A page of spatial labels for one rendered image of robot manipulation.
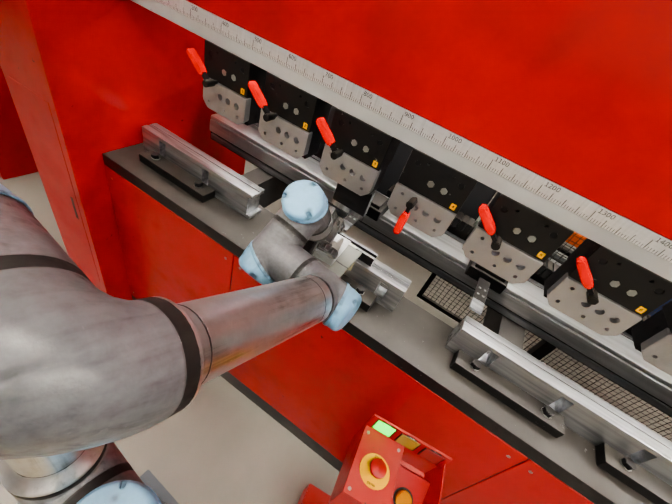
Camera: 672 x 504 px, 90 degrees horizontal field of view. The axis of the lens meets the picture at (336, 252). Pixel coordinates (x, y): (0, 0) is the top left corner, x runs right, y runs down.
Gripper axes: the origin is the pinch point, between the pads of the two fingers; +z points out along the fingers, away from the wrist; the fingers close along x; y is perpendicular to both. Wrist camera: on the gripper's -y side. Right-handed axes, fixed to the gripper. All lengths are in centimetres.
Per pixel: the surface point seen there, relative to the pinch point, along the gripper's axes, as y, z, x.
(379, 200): 26.8, 19.4, -3.1
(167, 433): -90, 55, 27
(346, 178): 17.6, -10.1, 2.3
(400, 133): 27.7, -21.9, -5.7
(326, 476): -74, 70, -38
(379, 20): 39, -34, 7
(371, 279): 1.4, 9.6, -14.6
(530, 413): -8, 7, -66
